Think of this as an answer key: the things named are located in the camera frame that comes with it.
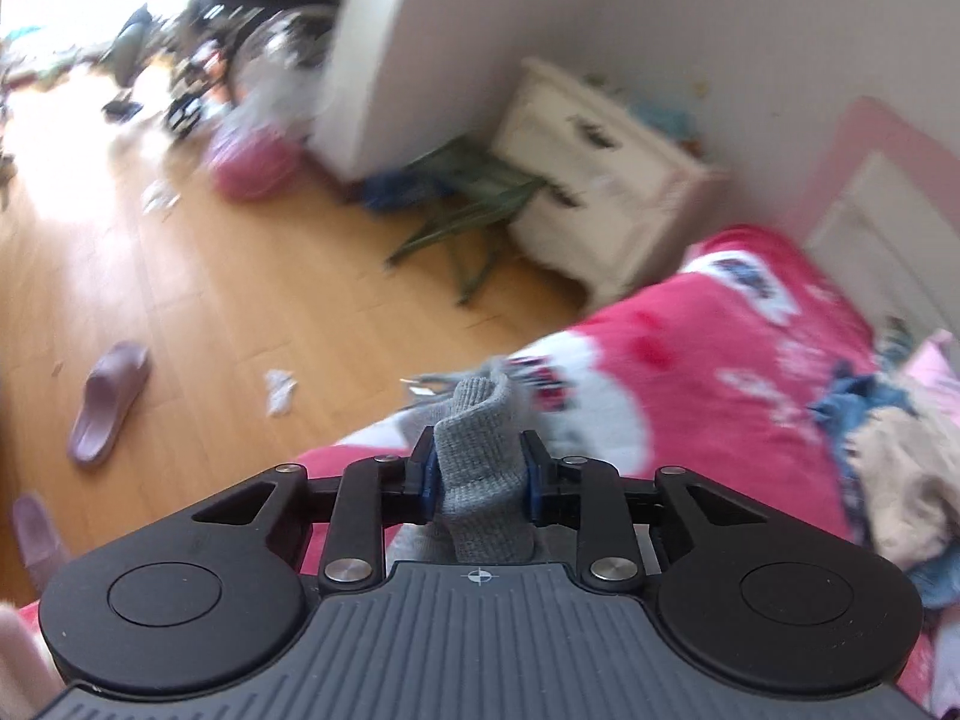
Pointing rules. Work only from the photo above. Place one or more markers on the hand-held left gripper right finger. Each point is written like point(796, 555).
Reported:
point(534, 476)

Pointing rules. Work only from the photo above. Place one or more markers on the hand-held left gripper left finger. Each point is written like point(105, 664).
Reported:
point(426, 476)

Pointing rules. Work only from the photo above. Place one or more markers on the grey sweatpants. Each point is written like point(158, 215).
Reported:
point(480, 465)

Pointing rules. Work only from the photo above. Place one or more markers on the white paper scrap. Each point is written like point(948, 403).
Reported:
point(160, 197)
point(279, 392)

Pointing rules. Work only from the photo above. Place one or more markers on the pink printed blanket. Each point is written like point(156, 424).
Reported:
point(675, 360)

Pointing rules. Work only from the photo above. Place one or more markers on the blue plastic bottle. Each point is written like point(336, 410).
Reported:
point(390, 191)

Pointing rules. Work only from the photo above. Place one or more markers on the cream nightstand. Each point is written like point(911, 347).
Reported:
point(600, 187)

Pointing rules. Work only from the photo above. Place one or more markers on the green folding stool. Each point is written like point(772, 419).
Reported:
point(480, 180)

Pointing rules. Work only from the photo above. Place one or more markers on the blue jeans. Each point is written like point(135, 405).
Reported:
point(847, 405)

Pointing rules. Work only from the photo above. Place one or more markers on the purple slipper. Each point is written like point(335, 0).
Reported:
point(109, 405)
point(41, 540)

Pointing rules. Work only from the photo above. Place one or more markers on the pink filled plastic bag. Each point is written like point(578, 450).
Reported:
point(251, 165)

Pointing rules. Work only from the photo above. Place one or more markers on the blue cloth on nightstand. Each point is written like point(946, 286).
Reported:
point(667, 118)

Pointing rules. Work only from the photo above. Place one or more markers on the white plastic bag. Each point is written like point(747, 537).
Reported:
point(289, 94)

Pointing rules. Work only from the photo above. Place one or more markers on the pink bed headboard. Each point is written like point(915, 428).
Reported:
point(877, 240)

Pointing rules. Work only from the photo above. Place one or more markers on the pink pillow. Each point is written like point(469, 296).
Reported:
point(937, 367)

